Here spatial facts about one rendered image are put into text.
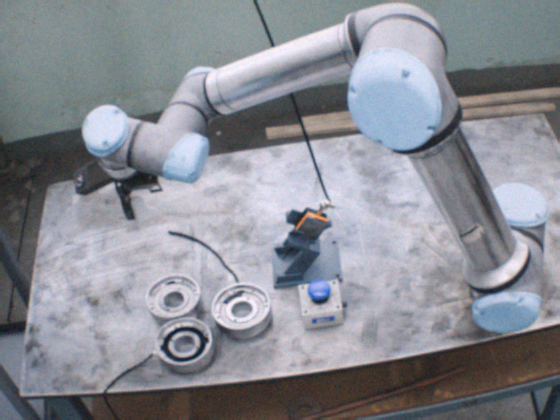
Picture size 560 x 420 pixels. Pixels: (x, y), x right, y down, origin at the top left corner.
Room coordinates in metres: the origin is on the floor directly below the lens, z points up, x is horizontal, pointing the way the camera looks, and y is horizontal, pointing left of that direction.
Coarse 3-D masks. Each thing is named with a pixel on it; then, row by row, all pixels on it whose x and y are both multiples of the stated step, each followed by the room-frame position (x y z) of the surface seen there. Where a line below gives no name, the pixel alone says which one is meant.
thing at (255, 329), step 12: (228, 288) 0.93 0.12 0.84; (240, 288) 0.93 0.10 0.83; (252, 288) 0.92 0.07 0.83; (216, 300) 0.91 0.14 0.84; (240, 300) 0.90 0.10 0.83; (252, 300) 0.90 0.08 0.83; (264, 300) 0.89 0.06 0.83; (216, 312) 0.89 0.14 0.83; (228, 312) 0.88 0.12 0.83; (252, 312) 0.87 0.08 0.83; (264, 312) 0.87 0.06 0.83; (216, 324) 0.86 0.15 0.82; (252, 324) 0.84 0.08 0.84; (264, 324) 0.84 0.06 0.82; (240, 336) 0.83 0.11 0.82; (252, 336) 0.84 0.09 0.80
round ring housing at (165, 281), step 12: (168, 276) 0.98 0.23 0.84; (180, 276) 0.98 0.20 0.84; (156, 288) 0.96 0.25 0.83; (180, 288) 0.96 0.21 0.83; (192, 288) 0.95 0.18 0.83; (168, 300) 0.95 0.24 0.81; (180, 300) 0.95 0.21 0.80; (156, 312) 0.91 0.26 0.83; (168, 312) 0.90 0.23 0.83; (192, 312) 0.89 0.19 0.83
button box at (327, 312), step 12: (300, 288) 0.89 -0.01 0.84; (336, 288) 0.88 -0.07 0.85; (300, 300) 0.87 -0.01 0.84; (312, 300) 0.86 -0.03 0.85; (324, 300) 0.85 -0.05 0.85; (336, 300) 0.85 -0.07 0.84; (312, 312) 0.84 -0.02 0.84; (324, 312) 0.83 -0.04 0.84; (336, 312) 0.83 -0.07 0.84; (312, 324) 0.83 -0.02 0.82; (324, 324) 0.83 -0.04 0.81; (336, 324) 0.83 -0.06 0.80
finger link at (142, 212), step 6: (132, 198) 1.03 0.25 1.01; (138, 198) 1.03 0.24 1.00; (132, 204) 1.03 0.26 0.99; (138, 204) 1.03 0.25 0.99; (144, 204) 1.03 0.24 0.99; (138, 210) 1.03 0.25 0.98; (144, 210) 1.03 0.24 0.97; (150, 210) 1.03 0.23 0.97; (156, 210) 1.03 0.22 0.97; (138, 216) 1.03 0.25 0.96; (144, 216) 1.03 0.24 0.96; (150, 216) 1.03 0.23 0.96; (132, 222) 1.02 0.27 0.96; (138, 222) 1.02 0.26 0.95; (138, 228) 1.03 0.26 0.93
